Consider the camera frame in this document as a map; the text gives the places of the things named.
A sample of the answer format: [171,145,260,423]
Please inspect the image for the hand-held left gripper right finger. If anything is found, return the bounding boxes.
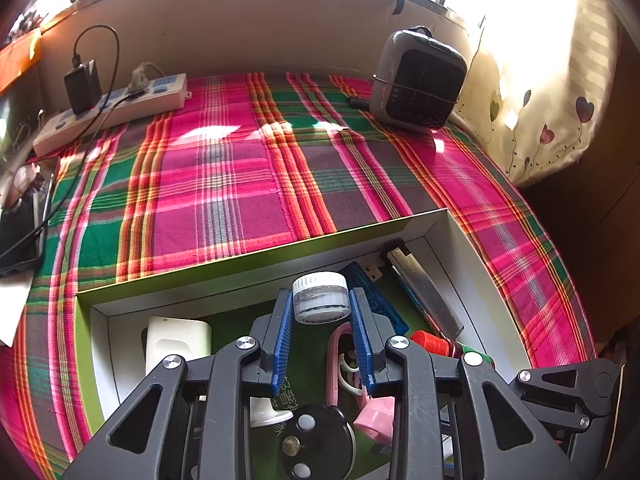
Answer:
[348,287,583,480]

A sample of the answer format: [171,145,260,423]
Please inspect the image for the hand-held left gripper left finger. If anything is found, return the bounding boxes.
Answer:
[60,289,293,480]

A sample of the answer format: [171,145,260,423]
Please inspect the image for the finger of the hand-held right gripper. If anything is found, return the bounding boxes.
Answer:
[507,359,598,415]
[537,402,603,443]

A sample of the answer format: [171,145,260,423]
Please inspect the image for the blue translucent usb device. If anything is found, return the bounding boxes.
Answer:
[345,255,416,337]

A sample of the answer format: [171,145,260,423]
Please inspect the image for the clear jar with white lid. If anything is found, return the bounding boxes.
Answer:
[291,271,349,325]

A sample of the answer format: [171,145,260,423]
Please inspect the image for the red bottle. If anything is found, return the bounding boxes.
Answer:
[410,330,496,368]

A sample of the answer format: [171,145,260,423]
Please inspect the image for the green white suction spool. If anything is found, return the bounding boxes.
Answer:
[249,396,294,428]

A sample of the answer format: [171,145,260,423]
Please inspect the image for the green cardboard box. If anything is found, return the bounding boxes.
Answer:
[75,207,546,480]

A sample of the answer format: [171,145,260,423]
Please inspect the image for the silver lighter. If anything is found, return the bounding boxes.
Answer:
[385,247,466,338]

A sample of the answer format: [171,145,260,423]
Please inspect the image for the black round device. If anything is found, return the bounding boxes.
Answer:
[269,403,358,480]

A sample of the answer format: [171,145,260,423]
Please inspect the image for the white charger adapter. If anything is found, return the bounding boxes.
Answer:
[144,316,213,377]

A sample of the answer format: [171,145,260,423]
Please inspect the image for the pink green plaid blanket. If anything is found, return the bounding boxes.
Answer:
[0,72,598,480]

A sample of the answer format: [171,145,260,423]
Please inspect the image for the grey portable heater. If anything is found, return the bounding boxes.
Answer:
[369,26,468,133]

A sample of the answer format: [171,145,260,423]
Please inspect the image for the green tissue pack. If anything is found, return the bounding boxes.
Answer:
[0,272,37,348]

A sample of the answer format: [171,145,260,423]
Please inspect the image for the white power strip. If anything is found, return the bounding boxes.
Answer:
[32,72,193,157]

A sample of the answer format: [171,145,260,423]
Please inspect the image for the black smartphone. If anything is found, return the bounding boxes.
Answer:
[0,157,60,278]

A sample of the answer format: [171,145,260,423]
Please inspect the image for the white plug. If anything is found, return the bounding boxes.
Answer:
[127,61,164,95]

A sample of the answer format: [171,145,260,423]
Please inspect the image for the cream heart print curtain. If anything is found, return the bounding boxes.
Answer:
[450,0,621,189]

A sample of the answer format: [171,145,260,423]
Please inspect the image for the clear plastic container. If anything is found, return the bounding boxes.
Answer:
[0,77,47,161]

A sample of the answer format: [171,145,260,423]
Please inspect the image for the orange storage box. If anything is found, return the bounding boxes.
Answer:
[0,30,43,93]

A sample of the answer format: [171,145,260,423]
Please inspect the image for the black charging cable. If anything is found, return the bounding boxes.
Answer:
[0,25,151,261]

